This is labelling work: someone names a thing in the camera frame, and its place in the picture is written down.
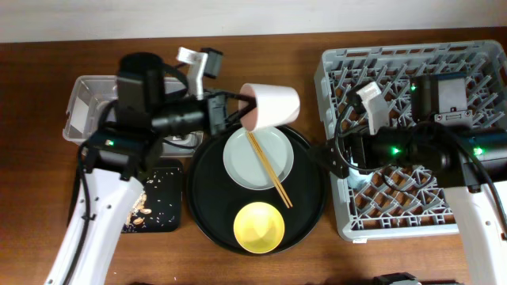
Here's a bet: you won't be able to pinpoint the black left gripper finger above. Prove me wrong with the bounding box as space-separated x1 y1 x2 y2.
225 92 257 106
226 104 255 127

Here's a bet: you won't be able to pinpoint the pink plastic cup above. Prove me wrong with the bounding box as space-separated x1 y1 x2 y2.
240 83 300 131

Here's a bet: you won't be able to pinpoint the blue plastic cup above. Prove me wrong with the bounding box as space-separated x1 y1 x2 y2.
346 168 374 190

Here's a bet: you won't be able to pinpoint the yellow bowl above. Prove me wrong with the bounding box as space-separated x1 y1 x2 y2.
233 202 285 254

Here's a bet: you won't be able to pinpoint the noodle and rice leftovers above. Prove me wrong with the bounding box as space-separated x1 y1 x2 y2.
124 165 181 229

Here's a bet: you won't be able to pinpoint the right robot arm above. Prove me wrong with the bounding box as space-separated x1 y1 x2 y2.
308 73 506 284

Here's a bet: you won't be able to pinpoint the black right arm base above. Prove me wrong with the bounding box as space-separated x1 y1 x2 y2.
373 272 421 285

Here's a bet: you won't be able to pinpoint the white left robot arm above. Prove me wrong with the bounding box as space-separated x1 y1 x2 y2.
45 52 257 284

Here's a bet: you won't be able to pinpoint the grey dishwasher rack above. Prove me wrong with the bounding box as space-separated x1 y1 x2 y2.
314 40 506 243

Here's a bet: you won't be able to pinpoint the lower wooden chopstick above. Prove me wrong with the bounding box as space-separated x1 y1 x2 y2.
246 132 290 209

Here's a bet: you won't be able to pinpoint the grey round plate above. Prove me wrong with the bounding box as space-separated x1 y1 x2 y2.
223 127 295 191

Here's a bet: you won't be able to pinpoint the black round tray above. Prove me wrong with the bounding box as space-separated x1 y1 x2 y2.
186 126 327 256

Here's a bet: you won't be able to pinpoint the black rectangular tray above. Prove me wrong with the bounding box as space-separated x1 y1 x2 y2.
85 158 183 237

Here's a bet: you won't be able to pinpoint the clear plastic bin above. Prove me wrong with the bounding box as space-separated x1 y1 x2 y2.
63 75 204 158

